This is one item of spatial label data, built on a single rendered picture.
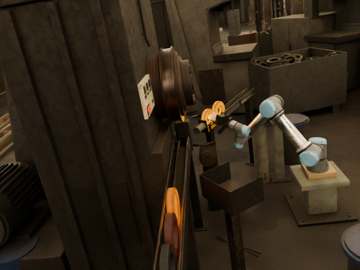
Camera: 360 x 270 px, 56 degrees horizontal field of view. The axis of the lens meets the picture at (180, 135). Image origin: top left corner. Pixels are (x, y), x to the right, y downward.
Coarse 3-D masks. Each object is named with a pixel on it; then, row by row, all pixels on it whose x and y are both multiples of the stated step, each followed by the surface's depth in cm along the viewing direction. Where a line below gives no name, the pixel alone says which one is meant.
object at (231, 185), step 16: (208, 176) 185; (224, 176) 191; (208, 192) 178; (224, 192) 164; (240, 192) 163; (256, 192) 169; (224, 208) 169; (240, 208) 166; (240, 224) 186; (240, 240) 189; (240, 256) 192
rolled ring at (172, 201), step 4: (168, 188) 161; (172, 188) 160; (168, 192) 156; (172, 192) 156; (176, 192) 164; (168, 196) 155; (172, 196) 154; (176, 196) 165; (168, 200) 153; (172, 200) 153; (176, 200) 166; (168, 204) 153; (172, 204) 152; (176, 204) 167; (168, 208) 152; (172, 208) 152; (176, 208) 166; (168, 212) 152; (176, 212) 166; (180, 212) 168; (176, 216) 164; (180, 216) 167
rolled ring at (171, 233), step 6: (168, 216) 141; (174, 216) 146; (168, 222) 138; (174, 222) 149; (168, 228) 137; (174, 228) 150; (168, 234) 136; (174, 234) 150; (168, 240) 135; (174, 240) 149; (174, 246) 137
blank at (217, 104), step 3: (216, 102) 277; (219, 102) 278; (222, 102) 282; (213, 105) 276; (216, 105) 275; (219, 105) 278; (222, 105) 282; (213, 108) 275; (216, 108) 276; (219, 108) 284; (222, 108) 283; (216, 111) 276; (219, 111) 284; (222, 111) 283; (216, 114) 277
